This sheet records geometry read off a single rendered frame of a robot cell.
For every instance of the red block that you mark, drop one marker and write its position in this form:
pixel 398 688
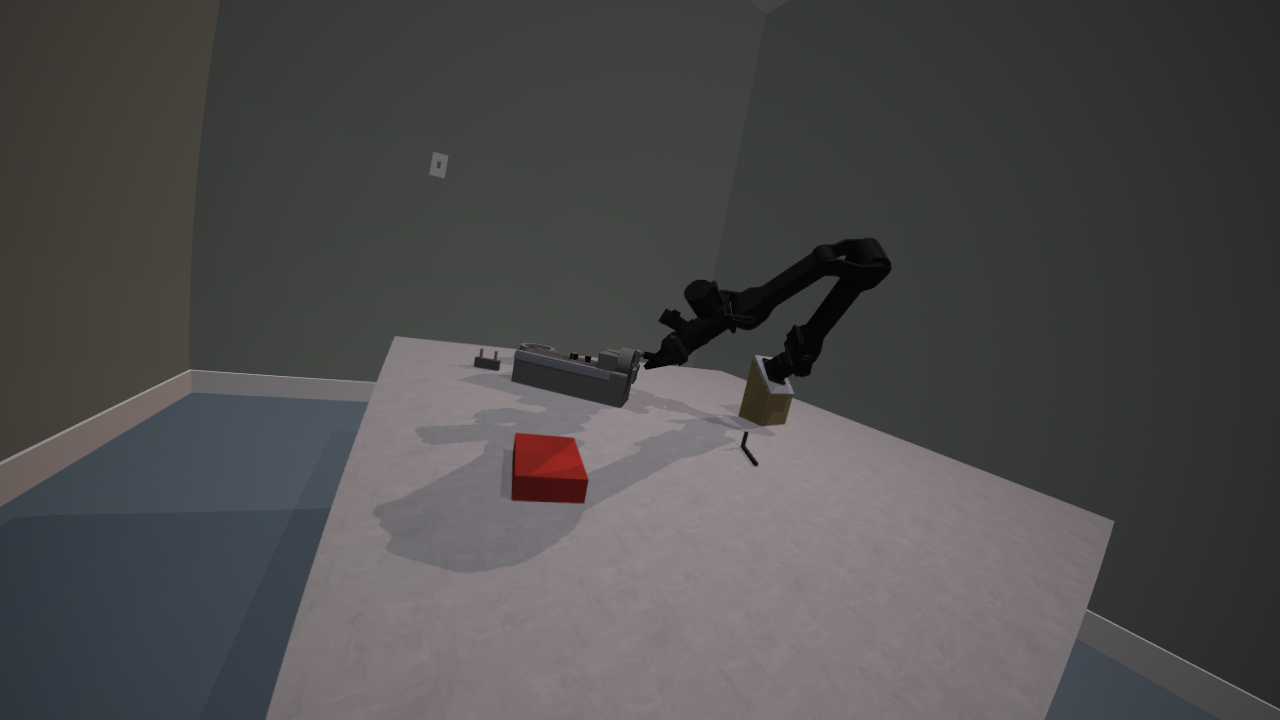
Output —
pixel 547 469

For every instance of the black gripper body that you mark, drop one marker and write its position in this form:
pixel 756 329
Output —
pixel 680 348

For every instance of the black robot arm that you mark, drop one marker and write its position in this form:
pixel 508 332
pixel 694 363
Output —
pixel 865 266

